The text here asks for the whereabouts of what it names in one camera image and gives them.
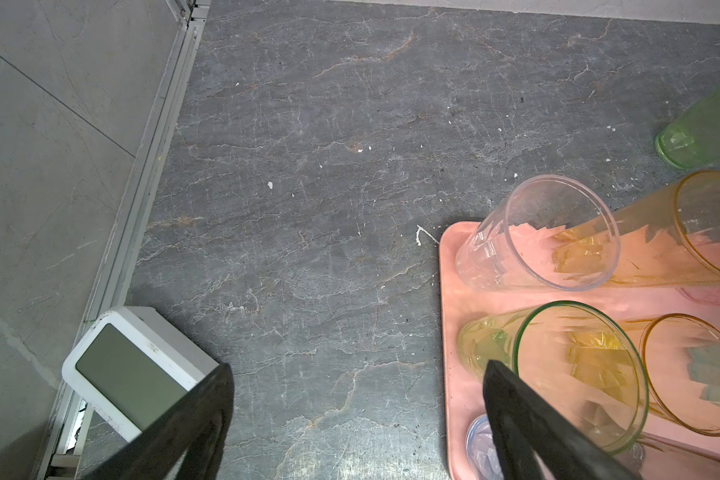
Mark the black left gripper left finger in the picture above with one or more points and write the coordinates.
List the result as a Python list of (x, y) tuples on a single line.
[(190, 435)]

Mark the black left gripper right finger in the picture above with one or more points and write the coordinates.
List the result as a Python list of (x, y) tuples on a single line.
[(528, 431)]

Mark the tall blue glass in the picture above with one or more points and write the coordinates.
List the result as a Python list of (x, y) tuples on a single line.
[(481, 452)]

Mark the pink plastic tray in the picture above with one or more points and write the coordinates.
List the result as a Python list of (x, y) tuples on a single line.
[(460, 304)]

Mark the tall green glass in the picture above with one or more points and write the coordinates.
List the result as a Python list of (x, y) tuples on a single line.
[(575, 357)]

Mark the short yellow glass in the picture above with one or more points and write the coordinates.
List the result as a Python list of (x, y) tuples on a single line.
[(681, 357)]

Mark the clear glass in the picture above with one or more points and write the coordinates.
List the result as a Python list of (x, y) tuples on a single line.
[(550, 232)]

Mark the tall yellow glass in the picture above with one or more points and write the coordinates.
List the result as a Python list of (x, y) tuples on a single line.
[(671, 237)]

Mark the white digital clock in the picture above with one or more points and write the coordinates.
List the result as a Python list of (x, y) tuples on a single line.
[(132, 366)]

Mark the short green glass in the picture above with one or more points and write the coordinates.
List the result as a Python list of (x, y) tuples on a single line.
[(693, 139)]

